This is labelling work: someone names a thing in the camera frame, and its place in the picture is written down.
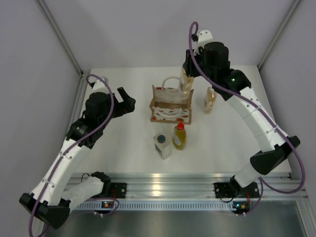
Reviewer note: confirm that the yellow bottle red cap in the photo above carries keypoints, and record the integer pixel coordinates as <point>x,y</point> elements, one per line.
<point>179,136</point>

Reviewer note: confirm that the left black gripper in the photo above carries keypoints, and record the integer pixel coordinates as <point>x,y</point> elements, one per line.
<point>125,106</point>

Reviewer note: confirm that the left aluminium frame post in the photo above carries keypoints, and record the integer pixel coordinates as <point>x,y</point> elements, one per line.
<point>60,36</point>

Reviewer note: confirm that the right aluminium frame post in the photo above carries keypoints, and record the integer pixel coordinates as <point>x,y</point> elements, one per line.
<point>278,34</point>

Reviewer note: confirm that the watermelon print canvas bag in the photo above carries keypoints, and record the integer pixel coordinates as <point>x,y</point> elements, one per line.
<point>171,105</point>

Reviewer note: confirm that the amber bottle white cap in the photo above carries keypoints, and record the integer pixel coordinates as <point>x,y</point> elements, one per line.
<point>209,100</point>
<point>185,83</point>

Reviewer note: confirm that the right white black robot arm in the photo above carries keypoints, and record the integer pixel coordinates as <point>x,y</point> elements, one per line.
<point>275,145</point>

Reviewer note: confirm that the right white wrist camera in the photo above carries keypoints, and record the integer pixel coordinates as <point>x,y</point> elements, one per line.
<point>202,37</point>

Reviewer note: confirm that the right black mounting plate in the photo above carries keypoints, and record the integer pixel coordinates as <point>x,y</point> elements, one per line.
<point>229,190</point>

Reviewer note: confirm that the white slotted cable duct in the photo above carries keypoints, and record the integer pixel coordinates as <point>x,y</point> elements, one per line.
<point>128,205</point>

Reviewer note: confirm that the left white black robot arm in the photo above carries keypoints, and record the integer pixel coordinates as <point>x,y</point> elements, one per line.
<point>49,201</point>

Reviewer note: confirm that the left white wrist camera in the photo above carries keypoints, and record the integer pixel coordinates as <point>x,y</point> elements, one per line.
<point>98,86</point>

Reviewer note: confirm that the aluminium frame post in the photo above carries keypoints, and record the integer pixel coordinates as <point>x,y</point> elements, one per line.
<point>278,34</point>
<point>60,36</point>

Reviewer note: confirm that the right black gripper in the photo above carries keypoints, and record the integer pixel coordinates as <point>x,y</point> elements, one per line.
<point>189,65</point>

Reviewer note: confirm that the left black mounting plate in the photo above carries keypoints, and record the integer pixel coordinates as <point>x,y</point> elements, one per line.
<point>116,190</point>

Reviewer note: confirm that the black mounting plate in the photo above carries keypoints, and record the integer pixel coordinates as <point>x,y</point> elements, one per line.
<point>116,190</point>
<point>229,190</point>

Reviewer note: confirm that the clear bottle dark cap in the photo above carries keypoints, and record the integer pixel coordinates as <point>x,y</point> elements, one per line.
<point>162,145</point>

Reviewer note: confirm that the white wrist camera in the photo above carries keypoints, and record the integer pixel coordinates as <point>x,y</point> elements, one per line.
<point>202,37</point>
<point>98,86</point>

